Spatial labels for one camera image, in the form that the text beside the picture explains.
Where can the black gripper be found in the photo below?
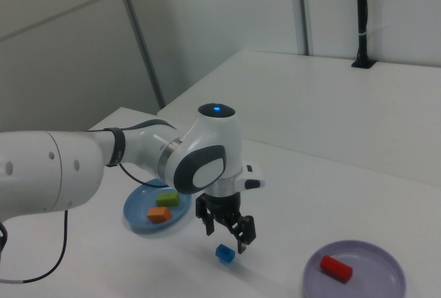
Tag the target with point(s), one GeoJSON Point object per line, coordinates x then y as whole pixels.
{"type": "Point", "coordinates": [224, 208]}

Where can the blue block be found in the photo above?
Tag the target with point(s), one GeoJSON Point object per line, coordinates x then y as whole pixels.
{"type": "Point", "coordinates": [225, 254]}

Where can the green block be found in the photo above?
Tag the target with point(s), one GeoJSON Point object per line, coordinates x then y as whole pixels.
{"type": "Point", "coordinates": [167, 199]}

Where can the orange block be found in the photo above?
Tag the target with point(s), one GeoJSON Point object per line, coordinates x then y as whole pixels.
{"type": "Point", "coordinates": [159, 214]}

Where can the red cylinder block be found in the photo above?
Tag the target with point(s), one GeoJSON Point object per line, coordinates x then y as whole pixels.
{"type": "Point", "coordinates": [336, 269]}

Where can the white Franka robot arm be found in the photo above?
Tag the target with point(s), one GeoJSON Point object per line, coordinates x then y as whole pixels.
{"type": "Point", "coordinates": [41, 170]}

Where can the blue plate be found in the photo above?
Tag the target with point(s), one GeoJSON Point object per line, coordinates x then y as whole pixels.
{"type": "Point", "coordinates": [138, 215]}

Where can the purple plate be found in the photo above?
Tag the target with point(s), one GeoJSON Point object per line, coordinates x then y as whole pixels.
{"type": "Point", "coordinates": [372, 277]}

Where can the black pole with base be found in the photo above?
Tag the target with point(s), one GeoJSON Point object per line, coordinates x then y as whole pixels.
{"type": "Point", "coordinates": [362, 18]}

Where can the grey partition post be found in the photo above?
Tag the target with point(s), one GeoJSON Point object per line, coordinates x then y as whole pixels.
{"type": "Point", "coordinates": [305, 11]}
{"type": "Point", "coordinates": [138, 32]}

